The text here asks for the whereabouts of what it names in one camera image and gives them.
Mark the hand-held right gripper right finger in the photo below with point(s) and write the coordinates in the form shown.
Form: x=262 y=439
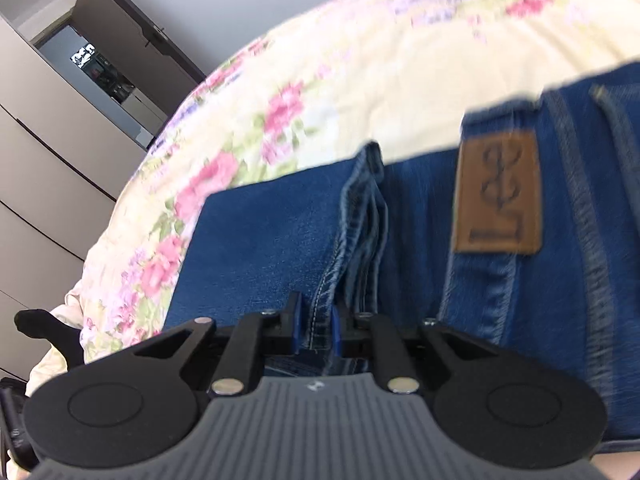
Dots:
x=336 y=329

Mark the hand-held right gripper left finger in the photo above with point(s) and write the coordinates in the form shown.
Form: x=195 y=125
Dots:
x=297 y=321

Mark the blue denim pants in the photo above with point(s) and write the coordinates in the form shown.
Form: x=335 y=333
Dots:
x=260 y=240

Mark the person's black sock foot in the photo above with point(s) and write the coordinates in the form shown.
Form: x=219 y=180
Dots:
x=42 y=327

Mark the grey-beige wardrobe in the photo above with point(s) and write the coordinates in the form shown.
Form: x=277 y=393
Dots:
x=45 y=185

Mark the floral bed blanket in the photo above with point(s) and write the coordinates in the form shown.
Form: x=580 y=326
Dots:
x=375 y=60

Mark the doorway shelf unit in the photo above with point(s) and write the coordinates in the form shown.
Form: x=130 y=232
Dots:
x=107 y=82

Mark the brown door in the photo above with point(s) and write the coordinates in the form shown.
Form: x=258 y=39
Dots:
x=130 y=15

